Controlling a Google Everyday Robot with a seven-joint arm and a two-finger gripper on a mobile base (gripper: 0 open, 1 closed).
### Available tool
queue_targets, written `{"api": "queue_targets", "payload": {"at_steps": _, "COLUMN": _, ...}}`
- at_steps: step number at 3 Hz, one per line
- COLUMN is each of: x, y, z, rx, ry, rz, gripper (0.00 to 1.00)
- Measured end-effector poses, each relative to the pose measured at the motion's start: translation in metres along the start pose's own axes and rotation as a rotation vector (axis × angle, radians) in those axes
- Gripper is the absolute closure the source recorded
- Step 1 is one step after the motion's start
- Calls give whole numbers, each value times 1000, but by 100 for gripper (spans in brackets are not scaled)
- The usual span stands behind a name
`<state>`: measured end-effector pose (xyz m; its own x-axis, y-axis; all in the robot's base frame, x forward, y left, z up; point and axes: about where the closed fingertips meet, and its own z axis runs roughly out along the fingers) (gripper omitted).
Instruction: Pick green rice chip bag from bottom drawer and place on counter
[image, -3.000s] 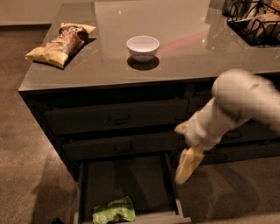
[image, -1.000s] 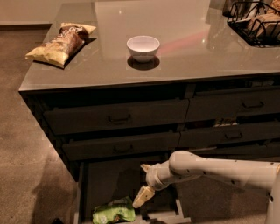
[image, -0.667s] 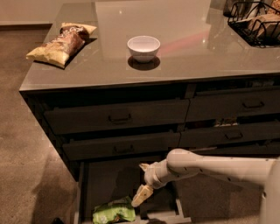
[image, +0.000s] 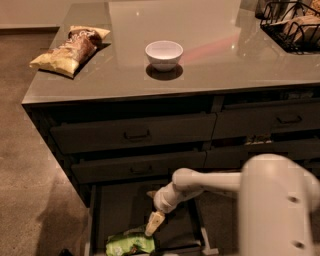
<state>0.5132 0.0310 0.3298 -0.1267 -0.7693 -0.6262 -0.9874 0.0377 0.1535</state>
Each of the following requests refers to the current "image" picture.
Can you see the middle left drawer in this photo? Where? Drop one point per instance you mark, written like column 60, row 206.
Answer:
column 135, row 167

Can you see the grey kitchen island counter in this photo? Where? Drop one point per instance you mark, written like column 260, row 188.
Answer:
column 177, row 83

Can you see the black wire basket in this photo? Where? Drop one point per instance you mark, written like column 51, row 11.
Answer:
column 274, row 17

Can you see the open bottom left drawer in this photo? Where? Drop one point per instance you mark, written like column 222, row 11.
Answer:
column 119, row 207

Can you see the brown yellow chip bag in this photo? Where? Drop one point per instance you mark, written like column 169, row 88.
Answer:
column 81, row 44

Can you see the top right drawer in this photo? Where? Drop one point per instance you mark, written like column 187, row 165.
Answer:
column 250, row 121

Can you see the top left drawer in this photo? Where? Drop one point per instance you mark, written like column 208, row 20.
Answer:
column 133, row 133

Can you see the white ceramic bowl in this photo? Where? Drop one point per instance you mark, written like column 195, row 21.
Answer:
column 164, row 55

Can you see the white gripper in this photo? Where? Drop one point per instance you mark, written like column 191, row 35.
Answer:
column 162, row 201

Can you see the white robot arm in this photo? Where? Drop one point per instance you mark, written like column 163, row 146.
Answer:
column 275, row 199

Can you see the middle right drawer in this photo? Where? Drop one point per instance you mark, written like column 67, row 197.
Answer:
column 233, row 157

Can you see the green rice chip bag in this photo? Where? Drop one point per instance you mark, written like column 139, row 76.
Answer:
column 130, row 242

